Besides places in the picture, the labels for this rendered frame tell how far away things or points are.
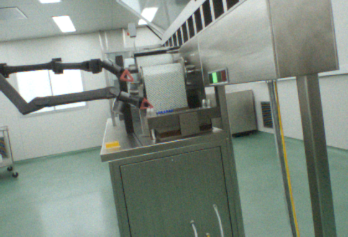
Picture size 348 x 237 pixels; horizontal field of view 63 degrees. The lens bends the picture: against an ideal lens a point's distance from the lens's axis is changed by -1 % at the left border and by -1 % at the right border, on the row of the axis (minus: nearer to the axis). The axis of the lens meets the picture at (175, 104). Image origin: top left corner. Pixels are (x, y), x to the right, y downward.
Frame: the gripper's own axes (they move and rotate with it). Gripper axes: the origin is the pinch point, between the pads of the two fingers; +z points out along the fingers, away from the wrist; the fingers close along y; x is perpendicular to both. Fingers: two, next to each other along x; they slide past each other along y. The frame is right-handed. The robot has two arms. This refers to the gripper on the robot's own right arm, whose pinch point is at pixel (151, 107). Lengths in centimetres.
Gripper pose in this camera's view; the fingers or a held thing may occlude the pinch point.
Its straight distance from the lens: 170.2
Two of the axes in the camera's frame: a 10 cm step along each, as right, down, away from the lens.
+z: 9.2, 3.4, 2.1
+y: 2.2, 0.2, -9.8
